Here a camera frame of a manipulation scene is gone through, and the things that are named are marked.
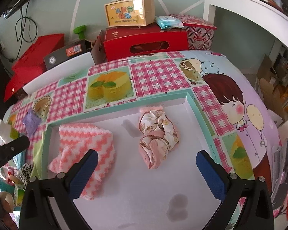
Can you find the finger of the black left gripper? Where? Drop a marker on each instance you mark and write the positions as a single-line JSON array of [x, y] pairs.
[[9, 150]]

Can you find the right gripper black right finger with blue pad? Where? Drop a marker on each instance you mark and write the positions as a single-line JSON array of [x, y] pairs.
[[223, 188]]

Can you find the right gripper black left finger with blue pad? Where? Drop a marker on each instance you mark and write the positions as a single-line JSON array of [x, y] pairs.
[[70, 185]]

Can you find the black white leopard scrunchie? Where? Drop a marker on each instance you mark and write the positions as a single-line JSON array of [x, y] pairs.
[[25, 173]]

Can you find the light green cloth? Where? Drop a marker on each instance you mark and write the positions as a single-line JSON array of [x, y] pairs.
[[39, 160]]

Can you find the purple wipes packet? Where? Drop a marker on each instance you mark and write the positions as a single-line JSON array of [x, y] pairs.
[[31, 122]]

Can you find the pink white zigzag towel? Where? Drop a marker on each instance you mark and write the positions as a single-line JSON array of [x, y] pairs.
[[75, 140]]

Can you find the pink floral fabric scrunchie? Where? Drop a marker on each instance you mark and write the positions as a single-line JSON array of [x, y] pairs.
[[159, 136]]

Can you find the white pill bottle green label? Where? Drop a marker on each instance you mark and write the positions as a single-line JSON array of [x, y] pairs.
[[7, 132]]

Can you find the white tray teal rim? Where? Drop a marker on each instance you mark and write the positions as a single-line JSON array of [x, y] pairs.
[[172, 196]]

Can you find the large red gift box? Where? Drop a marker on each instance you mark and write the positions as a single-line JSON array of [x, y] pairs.
[[31, 64]]

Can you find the pink checkered cartoon tablecloth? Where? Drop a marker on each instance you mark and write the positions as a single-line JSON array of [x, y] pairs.
[[241, 127]]

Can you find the black carton with QR label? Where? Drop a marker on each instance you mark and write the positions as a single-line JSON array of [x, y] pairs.
[[67, 52]]

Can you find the green dumbbell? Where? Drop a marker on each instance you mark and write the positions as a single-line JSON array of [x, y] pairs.
[[80, 31]]

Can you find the red patterned gift box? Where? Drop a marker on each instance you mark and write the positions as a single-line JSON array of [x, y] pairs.
[[200, 33]]

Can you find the blue wet wipes pack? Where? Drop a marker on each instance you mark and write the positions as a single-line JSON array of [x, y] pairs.
[[168, 22]]

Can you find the red box with handle slot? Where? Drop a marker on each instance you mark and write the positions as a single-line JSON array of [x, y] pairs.
[[127, 41]]

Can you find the wall mounted television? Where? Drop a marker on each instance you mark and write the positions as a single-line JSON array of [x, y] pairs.
[[12, 7]]

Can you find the white shelf frame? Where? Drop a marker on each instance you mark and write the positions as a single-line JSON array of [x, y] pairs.
[[260, 13]]

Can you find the yellow gift box leather handle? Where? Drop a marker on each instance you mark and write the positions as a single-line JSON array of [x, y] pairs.
[[130, 13]]

